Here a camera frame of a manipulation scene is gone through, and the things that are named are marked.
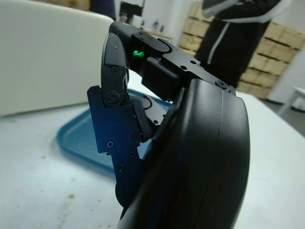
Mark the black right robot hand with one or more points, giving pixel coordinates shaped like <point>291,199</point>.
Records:
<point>190,155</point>

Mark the blue plastic tray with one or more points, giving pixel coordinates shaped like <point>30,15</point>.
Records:
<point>78,136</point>

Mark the white two-slot toaster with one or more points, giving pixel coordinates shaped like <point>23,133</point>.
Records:
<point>47,59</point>

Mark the stacked wooden crates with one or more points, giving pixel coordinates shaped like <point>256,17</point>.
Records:
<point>267,66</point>

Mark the white side table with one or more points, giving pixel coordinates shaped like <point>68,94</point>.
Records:
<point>294,97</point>

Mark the person in black white jacket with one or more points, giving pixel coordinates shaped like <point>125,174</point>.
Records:
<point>233,43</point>

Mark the wooden workbench with equipment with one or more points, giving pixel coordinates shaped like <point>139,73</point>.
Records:
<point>155,25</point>

